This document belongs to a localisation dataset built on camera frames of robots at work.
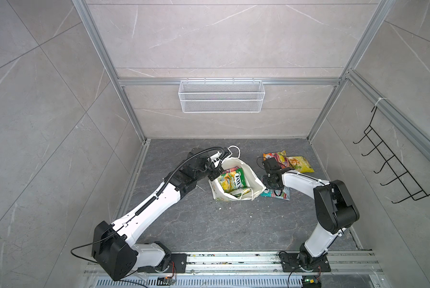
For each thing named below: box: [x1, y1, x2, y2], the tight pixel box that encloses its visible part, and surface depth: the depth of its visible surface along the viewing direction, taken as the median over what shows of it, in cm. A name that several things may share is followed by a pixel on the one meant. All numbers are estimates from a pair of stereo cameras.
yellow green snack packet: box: [219, 171, 237, 193], surface depth 92 cm
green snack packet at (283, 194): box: [260, 186, 291, 201], surface depth 93 cm
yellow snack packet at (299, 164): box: [286, 156, 315, 173], surface depth 103 cm
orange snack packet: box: [263, 150, 291, 169], surface depth 107 cm
